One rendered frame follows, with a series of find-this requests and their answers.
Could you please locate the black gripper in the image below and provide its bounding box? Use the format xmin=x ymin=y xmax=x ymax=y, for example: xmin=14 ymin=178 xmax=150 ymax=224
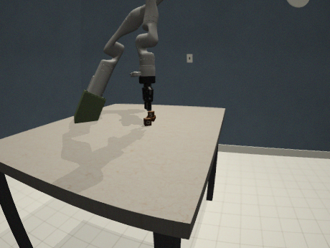
xmin=139 ymin=76 xmax=156 ymax=111

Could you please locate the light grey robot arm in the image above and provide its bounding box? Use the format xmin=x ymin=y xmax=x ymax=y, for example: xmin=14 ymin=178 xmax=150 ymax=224
xmin=86 ymin=0 xmax=163 ymax=97

